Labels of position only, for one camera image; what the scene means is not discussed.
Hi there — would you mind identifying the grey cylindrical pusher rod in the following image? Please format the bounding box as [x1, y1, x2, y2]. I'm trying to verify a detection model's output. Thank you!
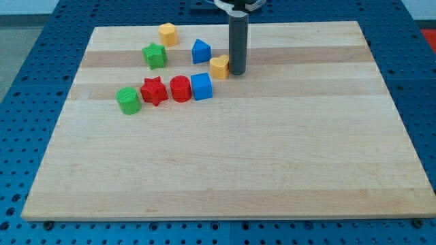
[228, 13, 249, 76]

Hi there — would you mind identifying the blue cube block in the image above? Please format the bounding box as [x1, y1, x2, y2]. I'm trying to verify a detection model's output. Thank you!
[190, 73, 213, 101]

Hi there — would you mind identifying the yellow hexagon block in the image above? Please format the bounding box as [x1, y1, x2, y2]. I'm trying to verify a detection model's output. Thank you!
[158, 22, 178, 47]

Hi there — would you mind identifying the blue triangular block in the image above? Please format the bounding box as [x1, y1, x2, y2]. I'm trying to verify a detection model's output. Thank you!
[191, 39, 212, 64]

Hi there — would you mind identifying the yellow heart block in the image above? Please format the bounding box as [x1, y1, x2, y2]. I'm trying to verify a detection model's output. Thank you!
[209, 55, 230, 80]

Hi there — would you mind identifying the wooden board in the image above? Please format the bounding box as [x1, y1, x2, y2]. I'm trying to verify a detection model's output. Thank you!
[22, 21, 435, 221]

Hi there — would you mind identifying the green cylinder block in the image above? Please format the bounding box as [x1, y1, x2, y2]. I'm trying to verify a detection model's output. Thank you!
[116, 87, 142, 115]

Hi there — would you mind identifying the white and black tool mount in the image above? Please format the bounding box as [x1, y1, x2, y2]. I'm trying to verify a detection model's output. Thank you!
[213, 0, 266, 16]

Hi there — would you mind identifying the red cylinder block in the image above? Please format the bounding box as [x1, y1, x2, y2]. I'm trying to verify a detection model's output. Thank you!
[170, 76, 191, 103]

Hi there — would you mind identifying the green star block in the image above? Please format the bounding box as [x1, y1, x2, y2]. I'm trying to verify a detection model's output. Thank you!
[142, 42, 167, 69]

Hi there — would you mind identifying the red star block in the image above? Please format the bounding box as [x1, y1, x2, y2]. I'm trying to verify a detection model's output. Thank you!
[140, 76, 168, 106]

